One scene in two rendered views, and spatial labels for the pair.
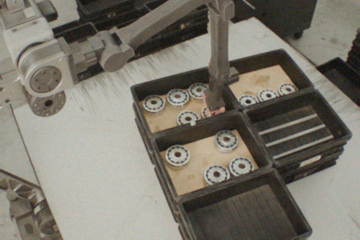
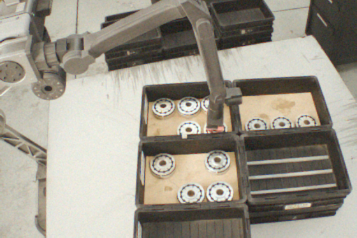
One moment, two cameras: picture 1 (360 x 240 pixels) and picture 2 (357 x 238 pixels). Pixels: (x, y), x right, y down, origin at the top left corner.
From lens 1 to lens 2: 0.47 m
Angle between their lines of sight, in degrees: 17
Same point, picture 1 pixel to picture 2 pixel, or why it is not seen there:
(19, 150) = not seen: hidden behind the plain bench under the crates
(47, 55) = (13, 50)
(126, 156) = (128, 151)
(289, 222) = not seen: outside the picture
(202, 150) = (191, 165)
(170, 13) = (133, 25)
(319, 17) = not seen: outside the picture
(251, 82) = (272, 106)
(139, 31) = (101, 39)
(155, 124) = (158, 127)
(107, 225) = (86, 210)
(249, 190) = (219, 219)
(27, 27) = (9, 22)
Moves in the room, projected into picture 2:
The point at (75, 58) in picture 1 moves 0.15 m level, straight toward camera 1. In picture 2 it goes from (36, 57) to (21, 96)
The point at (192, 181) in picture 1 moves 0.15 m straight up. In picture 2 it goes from (167, 193) to (163, 174)
